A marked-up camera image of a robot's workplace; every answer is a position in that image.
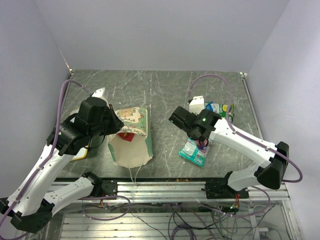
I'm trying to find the red snack packet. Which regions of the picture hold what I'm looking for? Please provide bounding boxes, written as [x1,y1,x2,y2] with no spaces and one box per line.
[117,132,135,142]

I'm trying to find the green paper bag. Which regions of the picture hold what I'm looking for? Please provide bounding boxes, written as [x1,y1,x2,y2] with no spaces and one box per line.
[107,106,153,168]

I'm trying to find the blue snack packet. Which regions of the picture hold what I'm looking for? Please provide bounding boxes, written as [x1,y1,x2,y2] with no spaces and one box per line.
[205,101,220,114]

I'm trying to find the teal white snack packet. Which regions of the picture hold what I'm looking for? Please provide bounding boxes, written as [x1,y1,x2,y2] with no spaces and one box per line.
[179,138,213,167]

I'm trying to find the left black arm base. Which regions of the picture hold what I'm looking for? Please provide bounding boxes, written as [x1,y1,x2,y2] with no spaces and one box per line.
[80,180,118,200]

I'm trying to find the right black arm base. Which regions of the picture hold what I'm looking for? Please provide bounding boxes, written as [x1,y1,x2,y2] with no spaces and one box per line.
[201,178,249,199]

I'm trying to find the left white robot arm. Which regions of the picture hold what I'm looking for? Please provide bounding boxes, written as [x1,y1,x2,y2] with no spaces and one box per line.
[0,96,124,233]

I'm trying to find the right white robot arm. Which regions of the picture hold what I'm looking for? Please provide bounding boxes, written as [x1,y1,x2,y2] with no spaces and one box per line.
[169,106,289,198]

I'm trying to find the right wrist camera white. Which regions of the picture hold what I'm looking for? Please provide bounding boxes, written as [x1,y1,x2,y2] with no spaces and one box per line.
[189,95,205,115]

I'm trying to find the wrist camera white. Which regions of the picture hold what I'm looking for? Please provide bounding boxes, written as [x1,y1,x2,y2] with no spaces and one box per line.
[91,87,109,102]
[189,95,205,115]

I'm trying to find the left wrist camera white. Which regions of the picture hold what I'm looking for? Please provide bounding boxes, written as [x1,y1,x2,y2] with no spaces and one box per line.
[91,87,109,102]

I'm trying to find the small whiteboard yellow frame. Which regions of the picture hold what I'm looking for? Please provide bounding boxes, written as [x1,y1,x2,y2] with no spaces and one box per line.
[69,108,88,162]

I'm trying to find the aluminium rail frame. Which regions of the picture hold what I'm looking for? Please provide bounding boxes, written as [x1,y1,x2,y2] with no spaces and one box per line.
[27,179,291,203]

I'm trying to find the loose cables under table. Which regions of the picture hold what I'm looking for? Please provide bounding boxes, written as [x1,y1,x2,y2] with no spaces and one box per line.
[82,197,273,240]

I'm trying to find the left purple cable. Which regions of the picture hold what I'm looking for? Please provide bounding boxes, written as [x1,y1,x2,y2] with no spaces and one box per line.
[0,79,132,240]

